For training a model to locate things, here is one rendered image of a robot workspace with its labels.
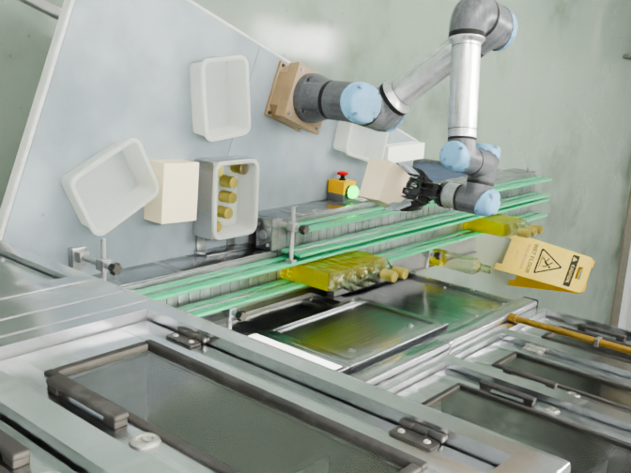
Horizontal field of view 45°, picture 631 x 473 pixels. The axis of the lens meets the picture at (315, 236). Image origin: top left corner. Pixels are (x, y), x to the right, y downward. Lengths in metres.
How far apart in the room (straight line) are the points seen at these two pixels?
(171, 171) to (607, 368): 1.31
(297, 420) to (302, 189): 1.64
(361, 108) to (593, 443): 1.07
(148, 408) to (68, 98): 1.09
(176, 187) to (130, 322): 0.85
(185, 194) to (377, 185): 0.56
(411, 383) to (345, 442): 1.09
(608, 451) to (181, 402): 1.11
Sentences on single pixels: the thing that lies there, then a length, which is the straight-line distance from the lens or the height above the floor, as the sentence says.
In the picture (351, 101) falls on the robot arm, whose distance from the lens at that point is 2.20.
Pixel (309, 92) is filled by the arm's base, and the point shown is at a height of 0.89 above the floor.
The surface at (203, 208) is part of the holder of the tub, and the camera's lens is 2.18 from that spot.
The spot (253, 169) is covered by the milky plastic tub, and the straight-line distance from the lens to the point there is 2.25.
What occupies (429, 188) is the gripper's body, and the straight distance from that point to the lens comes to 2.20.
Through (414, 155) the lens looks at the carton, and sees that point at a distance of 2.94.
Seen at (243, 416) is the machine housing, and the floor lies 1.78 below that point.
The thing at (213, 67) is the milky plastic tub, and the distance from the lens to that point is 2.21.
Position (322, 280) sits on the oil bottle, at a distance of 2.23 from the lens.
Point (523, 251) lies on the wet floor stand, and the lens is 5.60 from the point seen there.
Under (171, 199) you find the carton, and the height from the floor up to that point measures 0.83.
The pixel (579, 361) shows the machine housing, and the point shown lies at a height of 1.68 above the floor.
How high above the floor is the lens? 2.39
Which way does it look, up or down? 39 degrees down
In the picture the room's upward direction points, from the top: 104 degrees clockwise
